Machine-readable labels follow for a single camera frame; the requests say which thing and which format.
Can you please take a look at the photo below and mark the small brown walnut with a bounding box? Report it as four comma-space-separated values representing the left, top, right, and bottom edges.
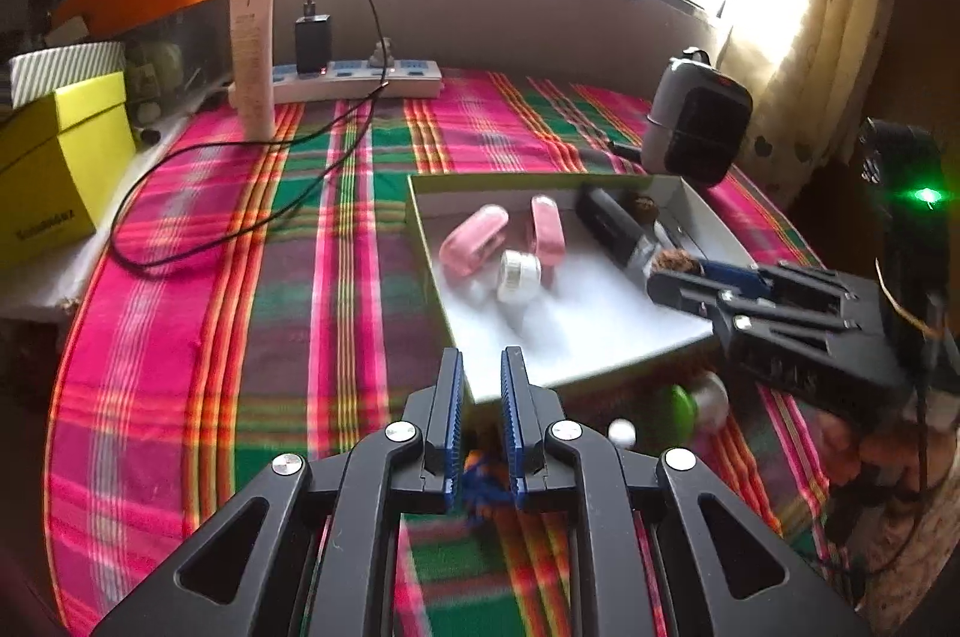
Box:
626, 195, 659, 227

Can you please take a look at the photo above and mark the large brown walnut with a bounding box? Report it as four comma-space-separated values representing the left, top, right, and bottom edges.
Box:
651, 249, 703, 276

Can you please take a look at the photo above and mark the cream patterned curtain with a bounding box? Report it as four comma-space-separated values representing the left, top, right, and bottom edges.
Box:
721, 0, 893, 208

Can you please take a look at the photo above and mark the person's right hand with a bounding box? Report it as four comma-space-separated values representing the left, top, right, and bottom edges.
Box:
817, 411, 955, 495

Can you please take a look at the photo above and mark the grey knob white button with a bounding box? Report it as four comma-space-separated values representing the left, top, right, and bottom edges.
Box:
607, 417, 638, 450

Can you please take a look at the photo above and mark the black rectangular device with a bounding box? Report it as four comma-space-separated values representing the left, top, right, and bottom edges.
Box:
574, 185, 661, 284

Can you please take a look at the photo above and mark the white power strip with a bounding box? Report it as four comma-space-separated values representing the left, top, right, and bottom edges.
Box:
272, 60, 443, 105

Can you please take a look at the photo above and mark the white plug on strip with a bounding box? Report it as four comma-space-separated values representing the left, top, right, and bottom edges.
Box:
368, 37, 395, 68

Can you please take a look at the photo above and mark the black charger adapter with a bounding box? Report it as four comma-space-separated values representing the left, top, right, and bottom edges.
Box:
295, 14, 332, 74

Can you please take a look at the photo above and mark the green white cardboard box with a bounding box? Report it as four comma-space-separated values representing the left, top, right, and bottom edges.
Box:
407, 174, 754, 405

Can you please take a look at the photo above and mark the green white roller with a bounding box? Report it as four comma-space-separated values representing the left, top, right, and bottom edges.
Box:
649, 370, 731, 450

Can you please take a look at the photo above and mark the white striped box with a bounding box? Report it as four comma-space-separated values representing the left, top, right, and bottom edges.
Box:
0, 42, 125, 112

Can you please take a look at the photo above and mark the small white jar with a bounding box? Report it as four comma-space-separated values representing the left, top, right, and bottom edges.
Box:
496, 250, 542, 305

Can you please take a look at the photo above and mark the white cosmetic tube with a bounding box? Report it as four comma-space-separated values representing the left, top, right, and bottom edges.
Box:
229, 0, 275, 141

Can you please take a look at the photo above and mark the yellow cardboard box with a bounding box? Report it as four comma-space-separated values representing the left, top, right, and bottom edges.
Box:
0, 71, 137, 271

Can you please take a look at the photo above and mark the pink oblong case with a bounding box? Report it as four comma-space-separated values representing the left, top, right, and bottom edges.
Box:
438, 205, 509, 276

